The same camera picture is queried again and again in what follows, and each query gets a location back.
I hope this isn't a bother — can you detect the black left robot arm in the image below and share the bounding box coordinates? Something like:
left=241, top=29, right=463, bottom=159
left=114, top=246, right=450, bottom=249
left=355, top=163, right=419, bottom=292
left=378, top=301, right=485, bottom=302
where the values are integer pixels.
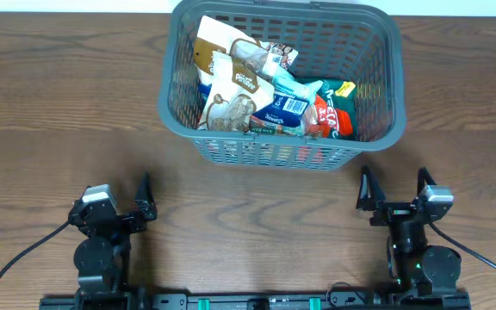
left=68, top=173, right=158, bottom=309

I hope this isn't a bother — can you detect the green instant coffee bag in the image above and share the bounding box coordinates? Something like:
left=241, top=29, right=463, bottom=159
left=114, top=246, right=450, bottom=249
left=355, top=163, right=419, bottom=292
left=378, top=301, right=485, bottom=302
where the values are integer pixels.
left=297, top=78, right=357, bottom=140

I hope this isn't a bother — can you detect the orange spaghetti packet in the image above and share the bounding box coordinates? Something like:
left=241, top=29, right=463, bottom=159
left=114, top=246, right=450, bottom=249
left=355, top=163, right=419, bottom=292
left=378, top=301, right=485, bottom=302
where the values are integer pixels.
left=195, top=114, right=331, bottom=139

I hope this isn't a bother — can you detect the tissue pocket pack bundle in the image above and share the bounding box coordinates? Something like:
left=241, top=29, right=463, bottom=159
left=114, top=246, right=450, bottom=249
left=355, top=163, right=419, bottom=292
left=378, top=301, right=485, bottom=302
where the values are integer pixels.
left=198, top=81, right=318, bottom=137

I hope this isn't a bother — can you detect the plain beige paper pouch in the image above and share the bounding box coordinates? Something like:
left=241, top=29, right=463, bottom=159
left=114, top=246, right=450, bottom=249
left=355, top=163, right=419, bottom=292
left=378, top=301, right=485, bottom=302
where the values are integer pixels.
left=193, top=15, right=299, bottom=85

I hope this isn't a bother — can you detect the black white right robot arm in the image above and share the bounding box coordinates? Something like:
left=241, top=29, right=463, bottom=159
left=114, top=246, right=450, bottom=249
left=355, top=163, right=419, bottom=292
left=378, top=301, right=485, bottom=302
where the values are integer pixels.
left=356, top=165, right=462, bottom=307

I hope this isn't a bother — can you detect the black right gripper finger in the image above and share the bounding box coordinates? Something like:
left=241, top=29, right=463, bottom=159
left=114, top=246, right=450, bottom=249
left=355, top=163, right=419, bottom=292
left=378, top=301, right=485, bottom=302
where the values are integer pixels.
left=356, top=165, right=386, bottom=211
left=417, top=167, right=436, bottom=194

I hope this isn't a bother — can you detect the small teal sachet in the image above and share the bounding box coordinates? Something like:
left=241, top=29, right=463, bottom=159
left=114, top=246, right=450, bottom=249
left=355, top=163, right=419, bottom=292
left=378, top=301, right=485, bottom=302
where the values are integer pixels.
left=272, top=66, right=323, bottom=104

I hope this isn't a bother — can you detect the beige brown foil pouch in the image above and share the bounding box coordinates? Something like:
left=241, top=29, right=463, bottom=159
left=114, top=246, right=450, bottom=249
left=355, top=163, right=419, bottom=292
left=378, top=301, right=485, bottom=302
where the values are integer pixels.
left=197, top=52, right=275, bottom=133

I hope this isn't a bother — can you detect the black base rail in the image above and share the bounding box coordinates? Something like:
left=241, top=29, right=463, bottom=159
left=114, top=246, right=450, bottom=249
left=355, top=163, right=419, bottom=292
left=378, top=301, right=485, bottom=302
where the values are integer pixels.
left=39, top=291, right=471, bottom=310

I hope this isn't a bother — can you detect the dark grey plastic basket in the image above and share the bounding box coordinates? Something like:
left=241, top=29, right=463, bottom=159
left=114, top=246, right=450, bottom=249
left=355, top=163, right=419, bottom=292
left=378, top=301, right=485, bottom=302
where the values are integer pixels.
left=158, top=1, right=406, bottom=171

